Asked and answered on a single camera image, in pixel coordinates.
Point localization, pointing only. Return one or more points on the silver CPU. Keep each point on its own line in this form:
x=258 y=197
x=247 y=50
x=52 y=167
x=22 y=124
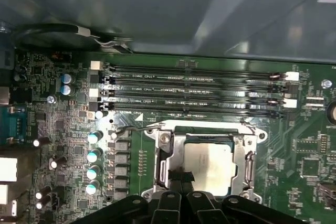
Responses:
x=210 y=161

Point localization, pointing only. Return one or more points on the CPU socket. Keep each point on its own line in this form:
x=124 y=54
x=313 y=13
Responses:
x=204 y=131

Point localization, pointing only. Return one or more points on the metal socket cover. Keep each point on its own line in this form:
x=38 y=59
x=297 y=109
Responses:
x=174 y=153

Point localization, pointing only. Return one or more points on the black and silver PC case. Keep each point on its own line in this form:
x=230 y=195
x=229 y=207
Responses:
x=157 y=11

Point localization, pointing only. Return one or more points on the blue-topped capacitor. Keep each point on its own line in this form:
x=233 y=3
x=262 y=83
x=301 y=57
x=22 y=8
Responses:
x=93 y=138
x=90 y=188
x=92 y=155
x=92 y=173

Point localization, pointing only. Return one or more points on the blue serial port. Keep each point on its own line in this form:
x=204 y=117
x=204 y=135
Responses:
x=13 y=124

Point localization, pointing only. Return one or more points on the green motherboard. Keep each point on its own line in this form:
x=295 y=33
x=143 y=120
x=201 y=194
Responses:
x=288 y=140

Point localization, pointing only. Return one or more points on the metal locking lever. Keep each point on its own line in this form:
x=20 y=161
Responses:
x=139 y=128

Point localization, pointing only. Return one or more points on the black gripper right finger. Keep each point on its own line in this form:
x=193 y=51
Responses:
x=207 y=208

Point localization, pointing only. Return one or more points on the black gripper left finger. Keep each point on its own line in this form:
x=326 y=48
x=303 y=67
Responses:
x=168 y=208

